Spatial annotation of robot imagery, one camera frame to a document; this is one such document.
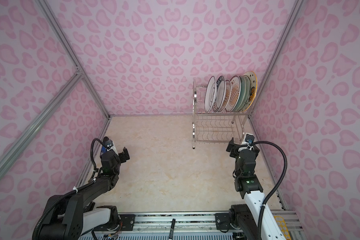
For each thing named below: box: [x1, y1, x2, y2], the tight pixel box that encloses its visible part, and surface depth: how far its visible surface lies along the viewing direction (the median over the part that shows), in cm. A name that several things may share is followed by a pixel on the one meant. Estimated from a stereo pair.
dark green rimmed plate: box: [213, 75, 226, 113], surface depth 84 cm
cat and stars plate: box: [240, 71, 258, 113], surface depth 76 cm
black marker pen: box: [169, 218, 176, 239], surface depth 73 cm
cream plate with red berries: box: [243, 75, 251, 111], surface depth 75 cm
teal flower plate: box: [235, 75, 247, 112], surface depth 75 cm
